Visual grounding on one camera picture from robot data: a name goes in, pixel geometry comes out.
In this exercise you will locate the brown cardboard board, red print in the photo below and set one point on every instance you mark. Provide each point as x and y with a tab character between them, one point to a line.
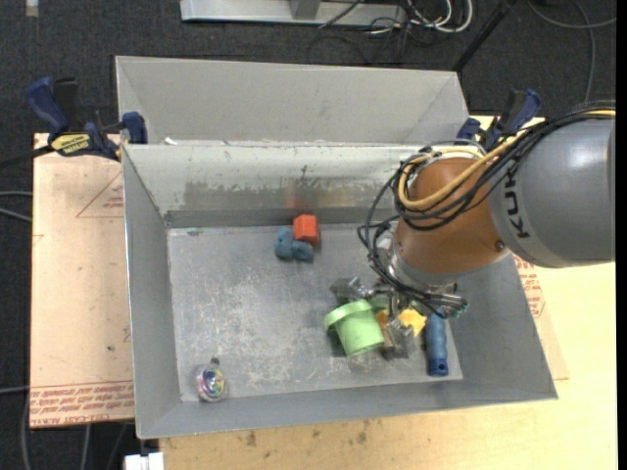
78	272

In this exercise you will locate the light green plastic cup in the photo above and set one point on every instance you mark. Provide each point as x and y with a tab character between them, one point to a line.
357	331

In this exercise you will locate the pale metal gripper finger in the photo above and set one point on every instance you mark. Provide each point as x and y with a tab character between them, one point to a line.
345	288
399	339

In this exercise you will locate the grey metal bin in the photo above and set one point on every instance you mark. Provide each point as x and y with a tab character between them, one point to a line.
245	292

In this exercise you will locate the orange block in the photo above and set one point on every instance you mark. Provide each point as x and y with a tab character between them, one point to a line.
306	229

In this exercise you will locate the yellow toy piece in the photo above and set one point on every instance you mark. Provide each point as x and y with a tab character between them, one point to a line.
412	321

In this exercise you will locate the clear multicoloured ball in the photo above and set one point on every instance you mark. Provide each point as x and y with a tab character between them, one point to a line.
211	384

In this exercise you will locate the blue-grey soft toy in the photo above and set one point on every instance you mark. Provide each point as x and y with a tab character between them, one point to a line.
293	250

